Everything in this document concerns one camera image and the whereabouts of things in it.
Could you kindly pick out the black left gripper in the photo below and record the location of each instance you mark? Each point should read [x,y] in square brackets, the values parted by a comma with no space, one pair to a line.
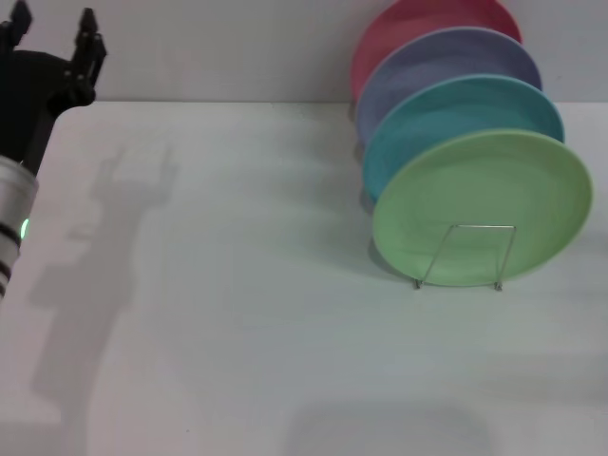
[33,95]

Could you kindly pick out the green plate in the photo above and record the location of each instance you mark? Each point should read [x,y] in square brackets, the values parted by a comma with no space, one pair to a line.
[484,199]

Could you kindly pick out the red plate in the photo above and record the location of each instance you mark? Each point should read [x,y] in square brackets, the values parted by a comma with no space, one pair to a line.
[427,19]

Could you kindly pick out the teal blue plate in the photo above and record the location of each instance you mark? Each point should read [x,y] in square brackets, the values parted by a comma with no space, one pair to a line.
[427,123]

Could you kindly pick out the purple plate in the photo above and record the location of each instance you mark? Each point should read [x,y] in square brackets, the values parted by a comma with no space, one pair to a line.
[451,57]

